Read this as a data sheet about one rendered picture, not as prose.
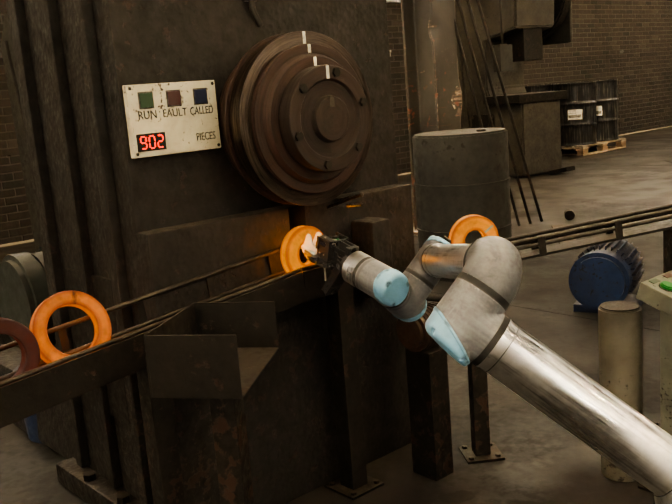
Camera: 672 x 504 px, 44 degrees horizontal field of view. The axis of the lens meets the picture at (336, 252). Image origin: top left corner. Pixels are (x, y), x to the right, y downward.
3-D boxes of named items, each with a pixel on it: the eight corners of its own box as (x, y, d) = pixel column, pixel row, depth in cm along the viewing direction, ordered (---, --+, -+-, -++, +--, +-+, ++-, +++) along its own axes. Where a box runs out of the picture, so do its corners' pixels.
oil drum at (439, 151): (399, 275, 530) (390, 134, 513) (460, 258, 568) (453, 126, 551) (473, 287, 486) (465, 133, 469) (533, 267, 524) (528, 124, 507)
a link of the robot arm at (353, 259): (374, 284, 222) (347, 292, 216) (362, 277, 225) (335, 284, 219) (379, 253, 219) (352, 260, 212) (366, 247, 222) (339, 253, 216)
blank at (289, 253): (274, 233, 230) (282, 234, 227) (316, 219, 239) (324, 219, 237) (284, 286, 233) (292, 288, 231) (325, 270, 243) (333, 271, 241)
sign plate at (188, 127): (130, 158, 209) (121, 85, 206) (217, 147, 226) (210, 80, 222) (135, 158, 207) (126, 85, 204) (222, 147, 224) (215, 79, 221)
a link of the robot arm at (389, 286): (397, 315, 213) (378, 299, 205) (364, 295, 221) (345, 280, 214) (417, 284, 214) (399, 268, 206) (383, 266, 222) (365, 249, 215)
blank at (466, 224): (467, 273, 259) (471, 275, 256) (437, 236, 255) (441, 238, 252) (505, 241, 259) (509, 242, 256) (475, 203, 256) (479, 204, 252)
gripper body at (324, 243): (335, 230, 229) (365, 245, 221) (332, 258, 232) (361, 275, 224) (314, 234, 224) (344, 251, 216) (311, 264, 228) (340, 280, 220)
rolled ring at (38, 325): (15, 321, 185) (11, 324, 188) (67, 385, 188) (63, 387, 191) (79, 274, 196) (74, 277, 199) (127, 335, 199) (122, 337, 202)
